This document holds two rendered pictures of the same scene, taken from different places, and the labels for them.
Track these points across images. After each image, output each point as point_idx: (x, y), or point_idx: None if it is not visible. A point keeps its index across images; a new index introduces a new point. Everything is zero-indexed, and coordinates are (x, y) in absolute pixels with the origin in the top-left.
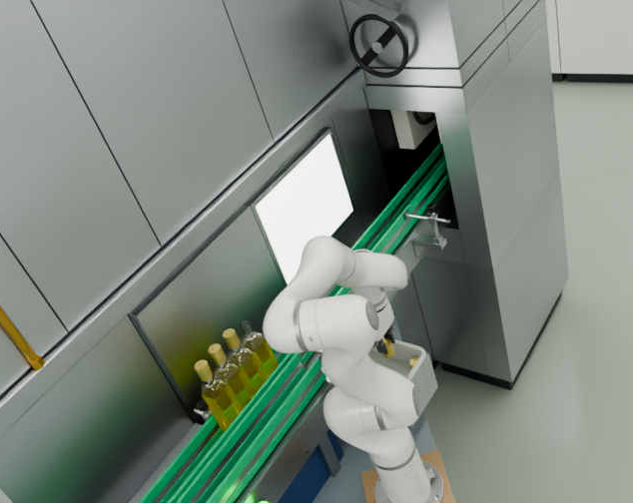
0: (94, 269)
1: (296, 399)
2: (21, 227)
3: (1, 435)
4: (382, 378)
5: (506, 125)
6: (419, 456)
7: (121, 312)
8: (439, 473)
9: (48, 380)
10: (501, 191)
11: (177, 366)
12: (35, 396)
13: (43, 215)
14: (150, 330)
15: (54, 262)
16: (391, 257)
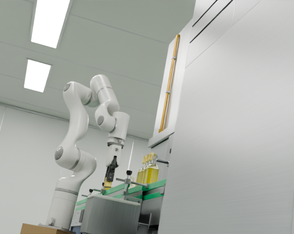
0: (176, 112)
1: (121, 188)
2: (176, 87)
3: (150, 145)
4: (68, 132)
5: (208, 103)
6: (54, 200)
7: (169, 131)
8: (47, 225)
9: (157, 138)
10: (182, 183)
11: (164, 171)
12: (155, 140)
13: (179, 85)
14: (168, 146)
15: (175, 102)
16: (102, 104)
